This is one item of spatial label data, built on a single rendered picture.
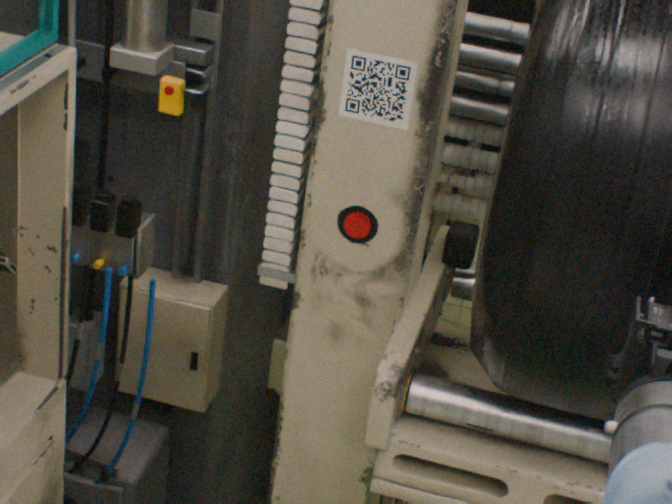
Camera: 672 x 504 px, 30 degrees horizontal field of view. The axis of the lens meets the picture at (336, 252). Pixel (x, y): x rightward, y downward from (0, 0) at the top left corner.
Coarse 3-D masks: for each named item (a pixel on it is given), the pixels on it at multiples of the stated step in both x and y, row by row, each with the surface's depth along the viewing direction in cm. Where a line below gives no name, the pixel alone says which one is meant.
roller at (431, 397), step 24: (408, 384) 137; (432, 384) 137; (456, 384) 138; (408, 408) 138; (432, 408) 137; (456, 408) 136; (480, 408) 136; (504, 408) 136; (528, 408) 136; (552, 408) 136; (504, 432) 136; (528, 432) 135; (552, 432) 134; (576, 432) 134; (600, 432) 134; (600, 456) 134
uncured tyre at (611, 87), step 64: (576, 0) 113; (640, 0) 111; (576, 64) 110; (640, 64) 109; (512, 128) 114; (576, 128) 110; (640, 128) 109; (512, 192) 114; (576, 192) 110; (640, 192) 109; (512, 256) 115; (576, 256) 112; (640, 256) 110; (512, 320) 118; (576, 320) 115; (512, 384) 128; (576, 384) 122
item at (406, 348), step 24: (432, 264) 156; (432, 288) 151; (408, 312) 145; (432, 312) 153; (408, 336) 140; (384, 360) 135; (408, 360) 137; (384, 384) 133; (384, 408) 134; (384, 432) 135
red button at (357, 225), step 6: (348, 216) 138; (354, 216) 137; (360, 216) 137; (366, 216) 138; (348, 222) 138; (354, 222) 138; (360, 222) 137; (366, 222) 137; (348, 228) 138; (354, 228) 138; (360, 228) 138; (366, 228) 138; (348, 234) 139; (354, 234) 138; (360, 234) 138; (366, 234) 138
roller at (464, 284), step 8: (456, 272) 162; (464, 272) 162; (472, 272) 161; (456, 280) 161; (464, 280) 161; (472, 280) 161; (448, 288) 162; (456, 288) 162; (464, 288) 161; (472, 288) 161; (456, 296) 163; (464, 296) 162
